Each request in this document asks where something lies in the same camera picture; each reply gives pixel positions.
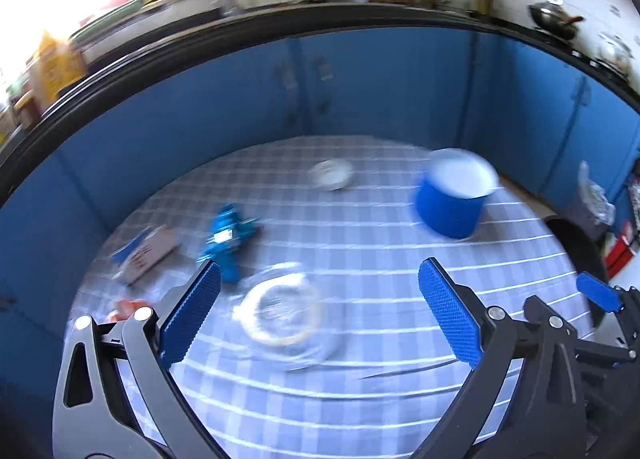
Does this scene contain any white plastic lid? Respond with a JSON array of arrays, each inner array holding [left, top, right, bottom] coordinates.
[[309, 159, 355, 192]]

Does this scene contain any black wok with lid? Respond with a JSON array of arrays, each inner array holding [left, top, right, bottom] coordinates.
[[528, 0, 585, 41]]

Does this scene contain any grey bin with bag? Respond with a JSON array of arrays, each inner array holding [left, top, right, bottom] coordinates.
[[567, 160, 616, 237]]

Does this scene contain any orange crumpled carton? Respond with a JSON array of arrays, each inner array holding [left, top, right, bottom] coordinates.
[[106, 299, 150, 323]]

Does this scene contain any red container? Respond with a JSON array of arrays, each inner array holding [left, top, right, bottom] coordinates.
[[604, 221, 639, 279]]

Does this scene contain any white blue torn carton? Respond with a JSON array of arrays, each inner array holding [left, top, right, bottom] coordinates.
[[111, 225, 179, 285]]

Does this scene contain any blue foil wrapper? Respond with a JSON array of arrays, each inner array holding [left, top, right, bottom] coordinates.
[[198, 204, 260, 285]]

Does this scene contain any black round trash bin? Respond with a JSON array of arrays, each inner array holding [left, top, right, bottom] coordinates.
[[543, 215, 609, 330]]

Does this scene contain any blue paper cup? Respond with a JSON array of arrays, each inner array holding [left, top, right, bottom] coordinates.
[[414, 148, 499, 240]]

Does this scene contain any clear plastic round lid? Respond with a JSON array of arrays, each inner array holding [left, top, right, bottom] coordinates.
[[227, 262, 344, 371]]

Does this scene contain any yellow oil bottle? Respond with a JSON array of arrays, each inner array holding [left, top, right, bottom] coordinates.
[[29, 31, 87, 109]]

